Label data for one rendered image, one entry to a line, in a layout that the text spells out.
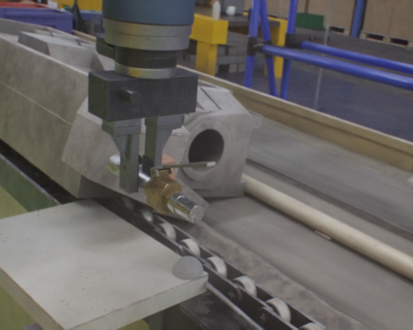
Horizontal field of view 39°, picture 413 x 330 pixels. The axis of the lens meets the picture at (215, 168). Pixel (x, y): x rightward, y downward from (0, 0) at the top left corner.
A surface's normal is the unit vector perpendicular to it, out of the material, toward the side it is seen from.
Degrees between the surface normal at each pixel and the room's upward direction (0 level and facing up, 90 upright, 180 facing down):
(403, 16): 90
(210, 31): 90
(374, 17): 90
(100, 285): 0
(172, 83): 90
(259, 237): 0
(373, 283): 0
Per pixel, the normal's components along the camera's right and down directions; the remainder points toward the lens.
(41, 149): -0.75, -0.01
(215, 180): 0.63, 0.32
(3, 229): 0.09, -0.94
